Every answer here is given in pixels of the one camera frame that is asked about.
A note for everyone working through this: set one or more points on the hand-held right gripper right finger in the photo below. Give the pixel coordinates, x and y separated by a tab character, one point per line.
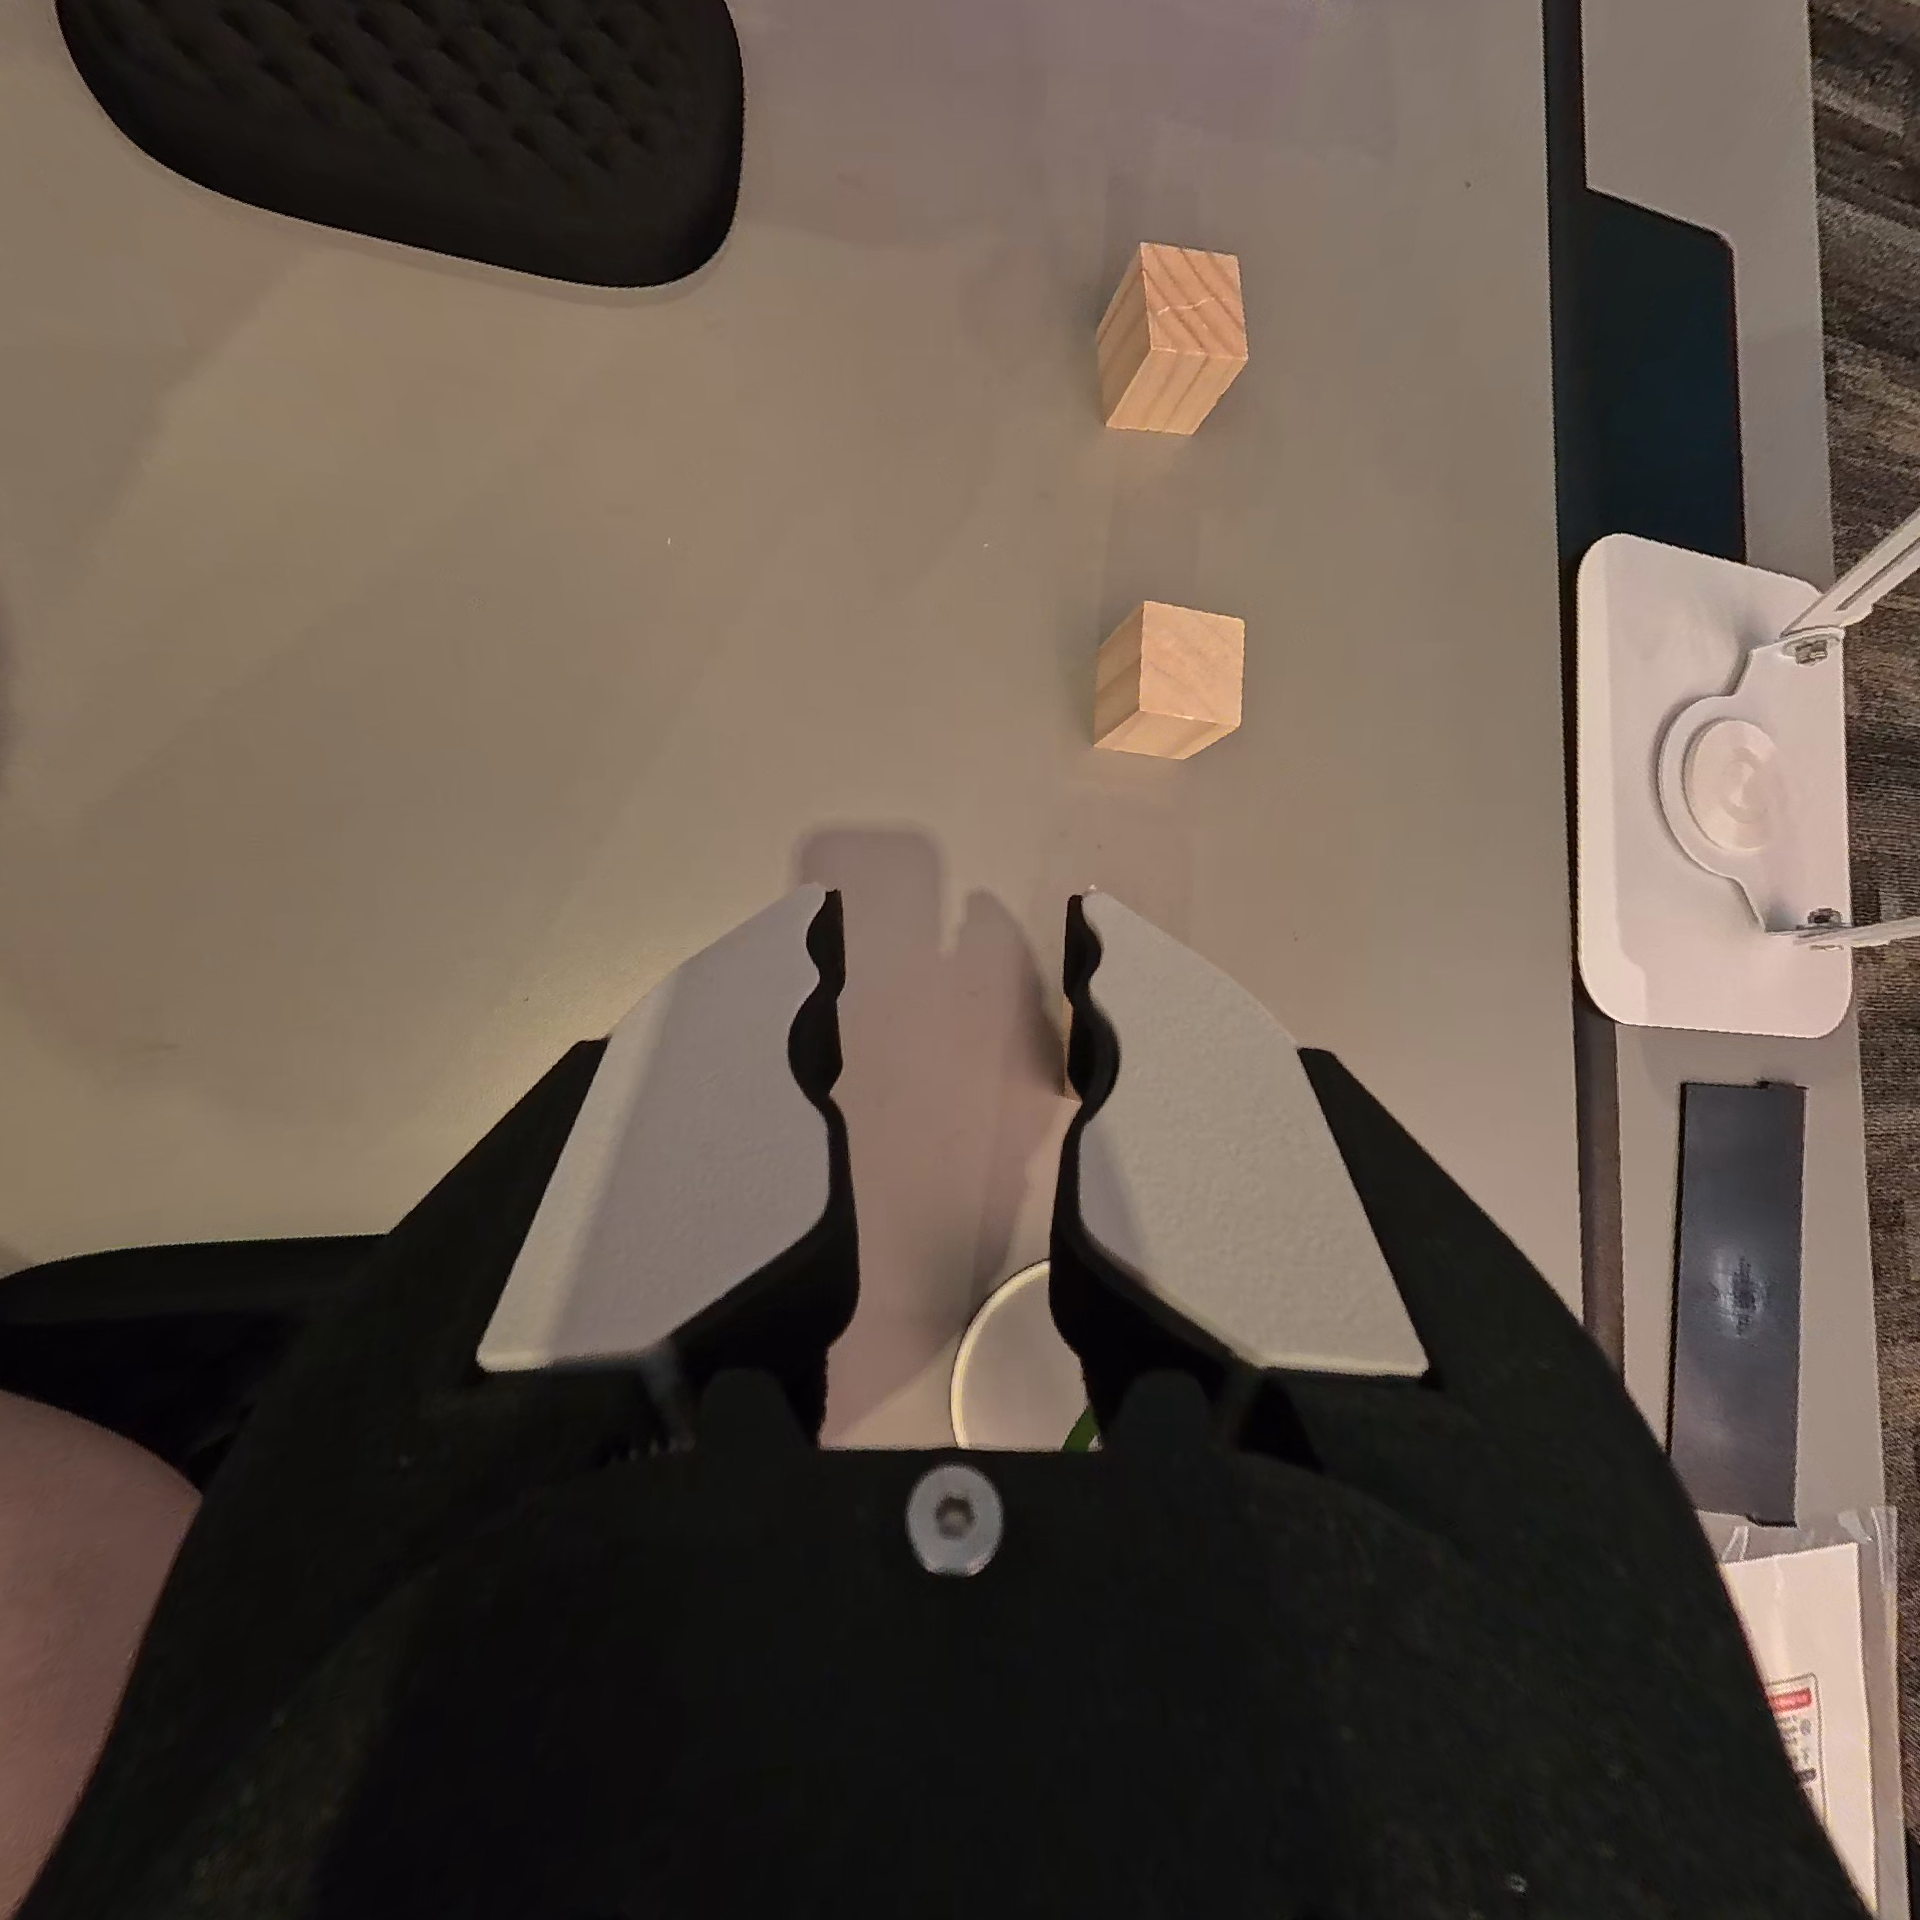
1230	1184

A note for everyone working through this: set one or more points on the white paper cup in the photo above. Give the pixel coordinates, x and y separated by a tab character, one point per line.
999	1335

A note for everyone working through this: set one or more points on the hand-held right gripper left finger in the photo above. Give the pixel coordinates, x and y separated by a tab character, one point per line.
675	1171

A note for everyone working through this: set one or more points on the white sheet holder frame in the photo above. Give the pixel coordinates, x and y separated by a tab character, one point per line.
1860	584

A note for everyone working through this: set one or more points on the black padded wrist rest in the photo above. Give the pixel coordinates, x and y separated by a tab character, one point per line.
404	135

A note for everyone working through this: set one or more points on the black flat strip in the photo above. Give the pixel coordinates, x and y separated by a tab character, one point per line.
1737	1291

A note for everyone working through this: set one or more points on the clear plastic bag with paper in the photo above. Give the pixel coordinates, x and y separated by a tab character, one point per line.
1800	1681

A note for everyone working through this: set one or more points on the wooden cube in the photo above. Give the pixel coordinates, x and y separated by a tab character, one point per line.
1071	1059
1171	339
1166	674

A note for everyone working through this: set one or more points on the dark desk panel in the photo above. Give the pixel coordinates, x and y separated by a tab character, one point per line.
1659	375

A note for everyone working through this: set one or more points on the white stand base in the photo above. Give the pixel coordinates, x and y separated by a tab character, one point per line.
1634	781

